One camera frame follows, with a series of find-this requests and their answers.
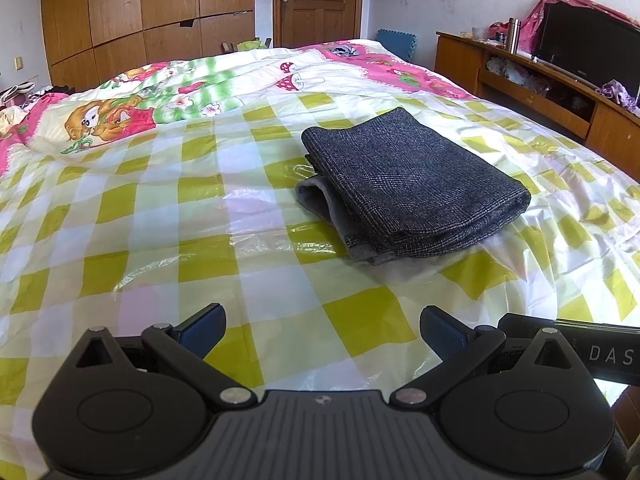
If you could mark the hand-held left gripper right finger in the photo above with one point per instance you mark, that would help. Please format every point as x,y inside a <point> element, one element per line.
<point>445,332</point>

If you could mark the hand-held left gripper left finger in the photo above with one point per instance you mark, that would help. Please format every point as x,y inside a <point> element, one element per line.
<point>200,332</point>

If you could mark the dark grey checked pants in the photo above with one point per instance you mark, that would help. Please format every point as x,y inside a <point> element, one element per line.
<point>415,185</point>

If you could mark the green checked plastic sheet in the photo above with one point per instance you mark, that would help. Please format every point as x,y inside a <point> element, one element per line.
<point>200,240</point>

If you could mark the pink cartoon print quilt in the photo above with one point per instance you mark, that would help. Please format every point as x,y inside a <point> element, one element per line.
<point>200,90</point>

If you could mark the purple cloth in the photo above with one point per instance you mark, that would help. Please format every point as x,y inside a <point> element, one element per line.
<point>617,94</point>

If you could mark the white plastic bag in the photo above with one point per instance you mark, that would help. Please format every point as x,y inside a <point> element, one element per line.
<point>505,69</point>

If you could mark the wooden cabinet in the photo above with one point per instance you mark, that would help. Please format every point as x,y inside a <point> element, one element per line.
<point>465,60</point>

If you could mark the blue foam mat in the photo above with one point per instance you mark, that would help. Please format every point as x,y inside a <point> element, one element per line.
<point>396,45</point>

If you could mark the green cloth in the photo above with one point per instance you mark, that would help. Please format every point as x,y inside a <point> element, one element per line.
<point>250,45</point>

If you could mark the glass cup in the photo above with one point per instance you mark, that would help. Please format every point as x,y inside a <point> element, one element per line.
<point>479,33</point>

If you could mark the steel thermos flask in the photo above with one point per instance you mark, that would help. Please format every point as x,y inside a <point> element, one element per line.
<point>513,35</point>

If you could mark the black television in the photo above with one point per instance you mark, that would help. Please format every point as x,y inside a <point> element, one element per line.
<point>585,42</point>

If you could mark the wooden wardrobe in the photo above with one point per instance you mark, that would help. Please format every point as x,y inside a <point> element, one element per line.
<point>150,10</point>

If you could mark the pink cloth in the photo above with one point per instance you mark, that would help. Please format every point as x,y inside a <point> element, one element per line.
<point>550,2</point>

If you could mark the wooden door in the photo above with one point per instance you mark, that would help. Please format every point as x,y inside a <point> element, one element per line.
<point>320,0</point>

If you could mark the wall socket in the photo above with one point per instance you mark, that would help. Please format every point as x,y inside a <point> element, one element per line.
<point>19,63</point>

